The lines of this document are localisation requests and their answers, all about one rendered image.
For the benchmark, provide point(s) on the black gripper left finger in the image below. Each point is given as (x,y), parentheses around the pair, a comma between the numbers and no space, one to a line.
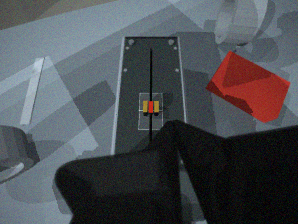
(150,174)

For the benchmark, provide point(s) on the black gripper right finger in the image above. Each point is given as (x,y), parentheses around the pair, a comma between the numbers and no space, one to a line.
(217,167)

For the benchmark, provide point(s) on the grey cylinder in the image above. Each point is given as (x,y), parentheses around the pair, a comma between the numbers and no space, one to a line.
(15,153)
(238,21)

